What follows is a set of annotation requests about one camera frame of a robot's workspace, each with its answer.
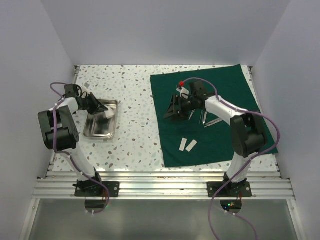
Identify white gauze strip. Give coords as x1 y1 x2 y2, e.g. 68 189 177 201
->
179 138 187 152
185 140 198 152

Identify stainless steel tray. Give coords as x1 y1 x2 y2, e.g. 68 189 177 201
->
83 99 119 140

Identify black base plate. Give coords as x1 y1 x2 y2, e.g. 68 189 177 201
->
206 181 253 198
73 181 120 198

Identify steel scissors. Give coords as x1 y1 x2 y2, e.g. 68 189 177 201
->
199 111 207 125

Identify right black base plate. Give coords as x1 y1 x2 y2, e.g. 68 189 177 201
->
206 181 253 198

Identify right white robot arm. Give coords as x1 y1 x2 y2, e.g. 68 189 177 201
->
164 77 268 197

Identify green surgical drape cloth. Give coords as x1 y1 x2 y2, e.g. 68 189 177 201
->
149 64 279 168

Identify steel tweezers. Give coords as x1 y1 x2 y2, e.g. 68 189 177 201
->
204 118 223 128

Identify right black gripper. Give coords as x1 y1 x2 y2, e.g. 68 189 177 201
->
163 94 197 123

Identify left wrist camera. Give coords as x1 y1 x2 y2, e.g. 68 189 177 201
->
81 85 90 98

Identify steel forceps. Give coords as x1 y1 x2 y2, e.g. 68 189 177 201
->
188 109 196 120

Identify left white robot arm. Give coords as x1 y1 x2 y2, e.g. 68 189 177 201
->
38 84 114 197

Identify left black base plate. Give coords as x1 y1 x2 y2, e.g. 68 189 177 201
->
73 181 120 198

